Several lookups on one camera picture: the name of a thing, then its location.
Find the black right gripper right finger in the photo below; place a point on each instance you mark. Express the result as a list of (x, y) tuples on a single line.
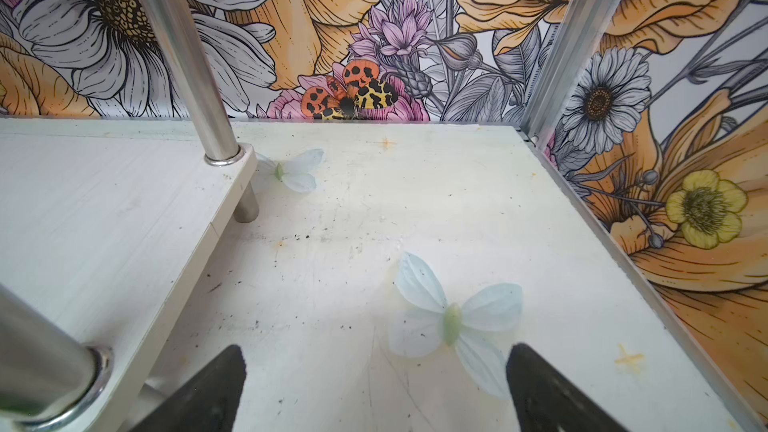
[(545, 400)]

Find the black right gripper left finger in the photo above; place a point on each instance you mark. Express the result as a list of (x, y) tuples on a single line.
[(209, 401)]

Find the white two-tier metal shelf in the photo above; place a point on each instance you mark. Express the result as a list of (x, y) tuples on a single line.
[(103, 239)]

